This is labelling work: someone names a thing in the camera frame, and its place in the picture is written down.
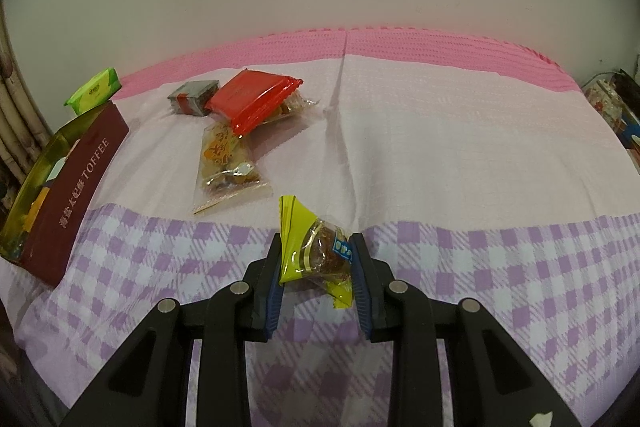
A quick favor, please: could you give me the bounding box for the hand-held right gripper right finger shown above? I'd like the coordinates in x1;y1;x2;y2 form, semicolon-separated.
348;232;583;427

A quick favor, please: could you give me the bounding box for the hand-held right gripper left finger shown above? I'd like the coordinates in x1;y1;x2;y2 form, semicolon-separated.
60;232;283;427

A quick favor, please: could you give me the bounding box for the yellow snack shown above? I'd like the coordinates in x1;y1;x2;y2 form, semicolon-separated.
278;194;355;310

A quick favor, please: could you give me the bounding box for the clear brown pastry packet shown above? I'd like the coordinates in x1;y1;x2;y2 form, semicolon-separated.
193;159;275;216

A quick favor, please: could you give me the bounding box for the clear cookie packet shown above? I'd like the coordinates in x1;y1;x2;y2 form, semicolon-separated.
270;87;321;125

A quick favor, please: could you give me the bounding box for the grey red label snack packet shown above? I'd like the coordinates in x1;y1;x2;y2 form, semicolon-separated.
167;80;221;118

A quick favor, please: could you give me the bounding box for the maroon gold tin box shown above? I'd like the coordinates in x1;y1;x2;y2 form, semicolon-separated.
0;102;130;289

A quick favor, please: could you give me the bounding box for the pink knitted blanket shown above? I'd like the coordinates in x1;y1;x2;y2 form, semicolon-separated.
117;26;581;94

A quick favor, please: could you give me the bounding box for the green tissue pack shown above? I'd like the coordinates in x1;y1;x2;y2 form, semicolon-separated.
64;68;122;116

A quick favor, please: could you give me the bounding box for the beige patterned curtain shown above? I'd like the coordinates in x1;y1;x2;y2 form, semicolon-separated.
0;0;56;188

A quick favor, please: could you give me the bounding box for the floral patterned bag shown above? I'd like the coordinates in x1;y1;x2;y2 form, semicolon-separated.
584;79;628;138

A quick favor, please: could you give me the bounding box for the blue box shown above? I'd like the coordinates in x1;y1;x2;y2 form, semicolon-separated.
617;117;640;152

